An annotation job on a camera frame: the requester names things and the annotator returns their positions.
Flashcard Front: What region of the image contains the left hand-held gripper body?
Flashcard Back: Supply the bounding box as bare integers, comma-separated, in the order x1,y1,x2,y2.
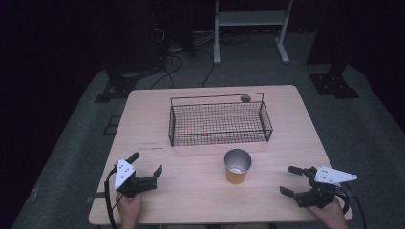
113,158,159,199

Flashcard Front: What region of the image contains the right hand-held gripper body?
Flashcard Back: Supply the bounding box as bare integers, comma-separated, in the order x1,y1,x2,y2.
293,165,358,209

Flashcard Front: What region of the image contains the metal cup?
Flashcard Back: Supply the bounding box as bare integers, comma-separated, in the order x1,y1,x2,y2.
224,148,253,185

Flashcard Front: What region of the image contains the black wire basket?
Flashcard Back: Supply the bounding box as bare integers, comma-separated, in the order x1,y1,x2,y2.
167,92,274,148

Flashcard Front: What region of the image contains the person's left hand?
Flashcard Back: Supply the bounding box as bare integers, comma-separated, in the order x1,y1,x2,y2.
116,191,143,229

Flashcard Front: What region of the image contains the person's right hand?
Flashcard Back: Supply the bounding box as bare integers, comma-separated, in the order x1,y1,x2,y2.
306,198,350,229

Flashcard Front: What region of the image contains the black stand base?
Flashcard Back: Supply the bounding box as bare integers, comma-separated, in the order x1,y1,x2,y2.
94,61,154,104
305,0,361,100

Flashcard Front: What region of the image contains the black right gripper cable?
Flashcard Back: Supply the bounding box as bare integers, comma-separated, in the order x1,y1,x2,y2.
333,182,368,229

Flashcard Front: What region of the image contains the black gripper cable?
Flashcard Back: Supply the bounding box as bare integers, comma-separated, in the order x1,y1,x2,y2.
333,182,368,229
103,165,126,229

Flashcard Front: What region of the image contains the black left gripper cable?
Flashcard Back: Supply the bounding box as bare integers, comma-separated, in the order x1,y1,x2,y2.
103,165,126,229

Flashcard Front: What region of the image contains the black floor cable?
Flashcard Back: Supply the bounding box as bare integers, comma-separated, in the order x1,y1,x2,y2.
148,52,184,91
195,46,216,89

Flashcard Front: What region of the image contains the white metal stand frame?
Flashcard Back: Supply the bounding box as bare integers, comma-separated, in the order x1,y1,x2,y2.
213,0,294,66

